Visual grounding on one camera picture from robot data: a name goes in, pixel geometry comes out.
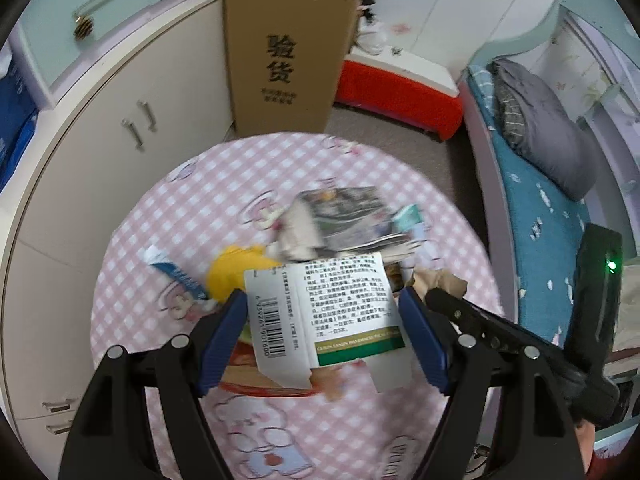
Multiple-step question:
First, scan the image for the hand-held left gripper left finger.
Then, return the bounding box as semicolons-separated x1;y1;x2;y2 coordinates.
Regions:
57;289;249;480

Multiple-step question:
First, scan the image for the blue white wrapper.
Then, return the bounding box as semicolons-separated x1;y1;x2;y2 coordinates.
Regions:
145;247;211;301

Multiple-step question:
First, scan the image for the tall cardboard box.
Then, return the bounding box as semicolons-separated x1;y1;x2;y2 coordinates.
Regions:
222;0;365;137

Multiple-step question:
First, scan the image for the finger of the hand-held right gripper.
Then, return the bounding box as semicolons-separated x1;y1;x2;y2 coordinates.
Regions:
424;287;566;361

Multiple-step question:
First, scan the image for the red packet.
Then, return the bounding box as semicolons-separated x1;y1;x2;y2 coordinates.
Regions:
220;327;346;401

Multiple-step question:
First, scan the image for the grey quilt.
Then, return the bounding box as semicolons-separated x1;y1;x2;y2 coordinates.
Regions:
487;58;598;203

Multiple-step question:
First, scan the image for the light teal bed headboard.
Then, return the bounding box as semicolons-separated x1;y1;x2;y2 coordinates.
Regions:
467;0;640;71

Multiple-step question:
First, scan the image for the clear drawer bar handle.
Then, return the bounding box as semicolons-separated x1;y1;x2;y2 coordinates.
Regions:
72;0;118;18

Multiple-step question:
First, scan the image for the brown crumpled paper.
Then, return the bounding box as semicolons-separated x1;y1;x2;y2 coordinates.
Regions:
412;267;468;306

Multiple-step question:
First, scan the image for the blue box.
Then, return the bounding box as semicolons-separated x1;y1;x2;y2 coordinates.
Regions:
0;45;41;191

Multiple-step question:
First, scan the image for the printed paper bag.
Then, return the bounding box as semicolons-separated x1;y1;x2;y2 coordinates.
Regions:
277;186;426;263

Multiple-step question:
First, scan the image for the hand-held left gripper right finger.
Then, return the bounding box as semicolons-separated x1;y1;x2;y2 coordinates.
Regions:
398;287;588;480

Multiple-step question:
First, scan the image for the teal packet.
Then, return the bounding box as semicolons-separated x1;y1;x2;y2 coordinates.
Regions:
392;205;428;241

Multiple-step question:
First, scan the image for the light blue pillow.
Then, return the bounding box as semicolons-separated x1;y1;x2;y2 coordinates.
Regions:
467;65;496;111

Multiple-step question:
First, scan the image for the teal candy print bedsheet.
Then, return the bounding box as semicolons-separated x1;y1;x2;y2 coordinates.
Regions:
467;65;601;346

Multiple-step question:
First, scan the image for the white cabinet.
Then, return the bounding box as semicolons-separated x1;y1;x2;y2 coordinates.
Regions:
0;0;236;436

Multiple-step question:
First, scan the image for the white lilac bed frame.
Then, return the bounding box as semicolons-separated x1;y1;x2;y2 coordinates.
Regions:
460;80;523;323

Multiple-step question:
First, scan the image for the white medicine box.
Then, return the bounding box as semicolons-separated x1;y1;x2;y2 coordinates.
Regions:
243;252;416;393

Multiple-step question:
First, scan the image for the pink checked tablecloth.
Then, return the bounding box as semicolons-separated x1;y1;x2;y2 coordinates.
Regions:
90;132;503;480

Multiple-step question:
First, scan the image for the grey checked blanket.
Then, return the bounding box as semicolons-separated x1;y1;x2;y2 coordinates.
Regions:
492;75;531;153

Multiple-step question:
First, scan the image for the white plastic bag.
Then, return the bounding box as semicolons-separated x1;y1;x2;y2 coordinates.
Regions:
356;25;388;55

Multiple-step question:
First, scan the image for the person's right forearm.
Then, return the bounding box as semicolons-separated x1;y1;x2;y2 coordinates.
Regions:
572;417;613;480

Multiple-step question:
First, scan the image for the yellow wrapper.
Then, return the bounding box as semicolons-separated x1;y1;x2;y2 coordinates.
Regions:
207;245;278;303

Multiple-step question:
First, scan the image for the red covered bench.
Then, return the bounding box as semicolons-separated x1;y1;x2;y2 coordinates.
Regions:
332;47;465;142

